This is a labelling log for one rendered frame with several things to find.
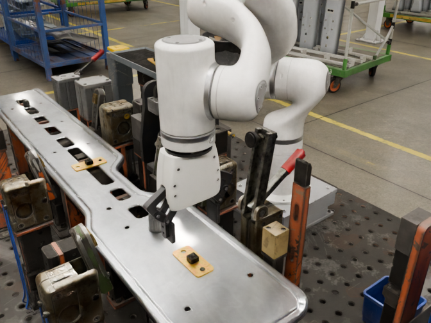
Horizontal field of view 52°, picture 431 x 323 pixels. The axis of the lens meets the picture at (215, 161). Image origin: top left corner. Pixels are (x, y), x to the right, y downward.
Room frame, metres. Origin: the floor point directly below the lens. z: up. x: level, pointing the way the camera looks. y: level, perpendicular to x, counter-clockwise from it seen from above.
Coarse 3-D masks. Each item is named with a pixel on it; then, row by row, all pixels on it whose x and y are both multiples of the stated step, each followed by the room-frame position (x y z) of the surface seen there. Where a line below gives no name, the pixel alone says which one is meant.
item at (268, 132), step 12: (252, 132) 0.70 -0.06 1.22; (264, 132) 0.73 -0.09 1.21; (252, 144) 0.69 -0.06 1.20; (264, 144) 0.71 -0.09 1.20; (252, 156) 0.72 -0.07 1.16; (264, 156) 0.70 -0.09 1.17; (252, 168) 0.72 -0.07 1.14; (264, 168) 0.70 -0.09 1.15; (252, 180) 0.72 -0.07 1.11; (264, 180) 0.70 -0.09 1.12; (252, 192) 0.72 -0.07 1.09; (264, 192) 0.70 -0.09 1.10; (252, 216) 0.69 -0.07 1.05
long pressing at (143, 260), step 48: (0, 96) 1.52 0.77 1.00; (48, 96) 1.51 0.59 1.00; (48, 144) 1.12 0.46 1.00; (96, 144) 1.12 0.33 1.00; (96, 192) 0.86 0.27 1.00; (144, 192) 0.86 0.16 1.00; (96, 240) 0.69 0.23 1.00; (144, 240) 0.69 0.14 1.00; (192, 240) 0.69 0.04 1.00; (144, 288) 0.56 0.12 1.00; (192, 288) 0.56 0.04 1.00; (240, 288) 0.56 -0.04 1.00; (288, 288) 0.56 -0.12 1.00
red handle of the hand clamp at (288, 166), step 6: (300, 150) 0.78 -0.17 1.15; (294, 156) 0.77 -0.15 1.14; (300, 156) 0.77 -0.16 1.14; (288, 162) 0.76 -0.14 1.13; (294, 162) 0.76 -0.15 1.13; (282, 168) 0.76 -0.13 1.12; (288, 168) 0.75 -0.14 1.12; (294, 168) 0.76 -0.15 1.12; (276, 174) 0.75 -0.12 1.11; (282, 174) 0.75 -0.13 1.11; (288, 174) 0.76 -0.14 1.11; (270, 180) 0.75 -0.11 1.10; (276, 180) 0.74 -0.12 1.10; (282, 180) 0.75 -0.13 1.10; (270, 186) 0.73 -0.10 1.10; (276, 186) 0.74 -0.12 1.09; (270, 192) 0.73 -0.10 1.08; (252, 204) 0.71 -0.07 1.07
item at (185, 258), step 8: (184, 248) 0.66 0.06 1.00; (176, 256) 0.64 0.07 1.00; (184, 256) 0.64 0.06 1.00; (200, 256) 0.64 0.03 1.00; (184, 264) 0.62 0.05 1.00; (192, 264) 0.62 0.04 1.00; (200, 264) 0.62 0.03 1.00; (208, 264) 0.62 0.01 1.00; (192, 272) 0.60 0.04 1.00; (200, 272) 0.60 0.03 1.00; (208, 272) 0.60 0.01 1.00
